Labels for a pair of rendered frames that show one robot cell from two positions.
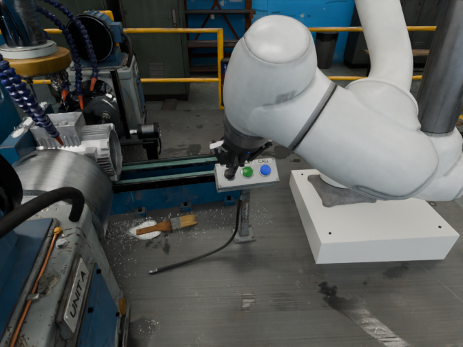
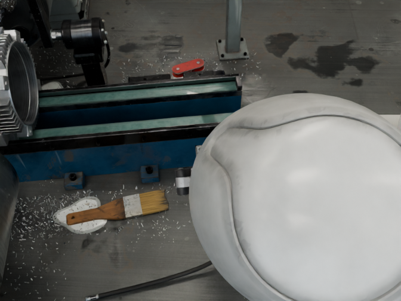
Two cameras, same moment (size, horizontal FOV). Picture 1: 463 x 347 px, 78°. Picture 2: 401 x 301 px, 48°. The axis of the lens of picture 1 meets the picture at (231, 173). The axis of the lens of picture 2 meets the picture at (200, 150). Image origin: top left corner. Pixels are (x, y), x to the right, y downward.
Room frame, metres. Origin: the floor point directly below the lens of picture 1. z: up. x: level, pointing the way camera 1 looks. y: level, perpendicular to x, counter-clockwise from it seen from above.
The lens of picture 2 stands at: (0.25, -0.01, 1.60)
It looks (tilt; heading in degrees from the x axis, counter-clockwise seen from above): 52 degrees down; 8
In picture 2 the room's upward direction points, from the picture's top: 2 degrees counter-clockwise
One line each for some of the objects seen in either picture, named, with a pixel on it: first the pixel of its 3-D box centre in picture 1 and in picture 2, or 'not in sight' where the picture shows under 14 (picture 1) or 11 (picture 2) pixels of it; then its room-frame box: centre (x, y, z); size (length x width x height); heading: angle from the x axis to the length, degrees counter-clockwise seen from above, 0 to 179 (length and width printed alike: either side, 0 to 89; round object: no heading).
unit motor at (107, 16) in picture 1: (111, 60); not in sight; (1.43, 0.58, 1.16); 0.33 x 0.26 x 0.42; 11
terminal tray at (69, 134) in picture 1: (61, 130); not in sight; (0.80, 0.53, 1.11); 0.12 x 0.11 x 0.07; 100
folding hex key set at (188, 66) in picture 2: not in sight; (188, 68); (1.11, 0.12, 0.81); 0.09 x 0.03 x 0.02; 119
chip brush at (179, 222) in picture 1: (167, 225); (117, 209); (0.69, 0.22, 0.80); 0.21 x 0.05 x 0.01; 109
